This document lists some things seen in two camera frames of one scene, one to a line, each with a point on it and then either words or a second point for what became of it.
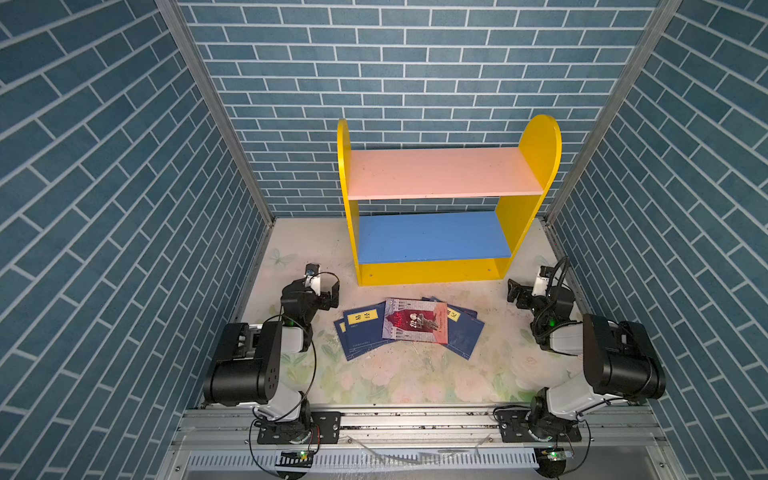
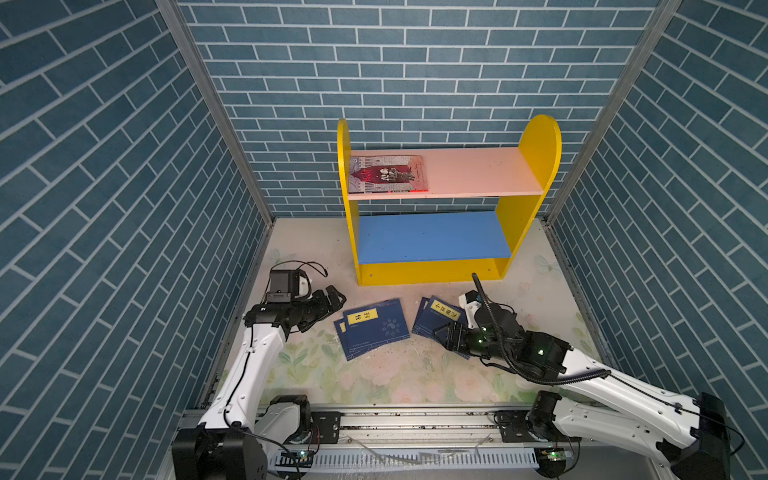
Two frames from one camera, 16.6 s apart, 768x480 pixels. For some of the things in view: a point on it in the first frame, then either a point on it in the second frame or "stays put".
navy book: [341, 331] stays put
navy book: [470, 312] → [416, 327]
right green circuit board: [555, 454] stays put
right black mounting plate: [514, 423] stays put
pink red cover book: [415, 319] → [387, 173]
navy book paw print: [363, 328] stays put
